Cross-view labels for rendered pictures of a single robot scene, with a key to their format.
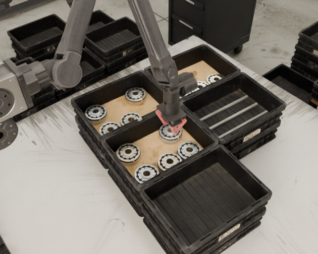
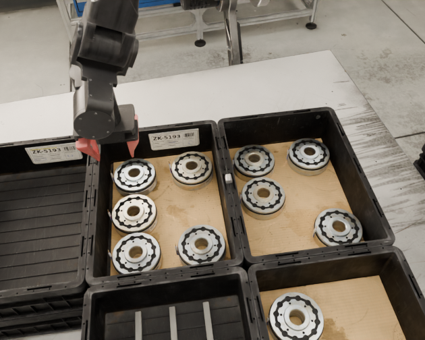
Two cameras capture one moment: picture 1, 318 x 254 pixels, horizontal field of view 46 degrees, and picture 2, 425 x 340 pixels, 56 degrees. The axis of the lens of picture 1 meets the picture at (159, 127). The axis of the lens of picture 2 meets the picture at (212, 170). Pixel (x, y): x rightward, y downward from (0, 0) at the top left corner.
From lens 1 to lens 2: 1.50 m
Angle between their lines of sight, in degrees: 69
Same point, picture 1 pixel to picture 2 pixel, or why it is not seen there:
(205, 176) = not seen: hidden behind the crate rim
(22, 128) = (352, 108)
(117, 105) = (326, 198)
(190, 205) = (51, 214)
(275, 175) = not seen: outside the picture
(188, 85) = (75, 98)
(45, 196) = (216, 110)
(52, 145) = not seen: hidden behind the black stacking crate
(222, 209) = (9, 253)
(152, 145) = (195, 212)
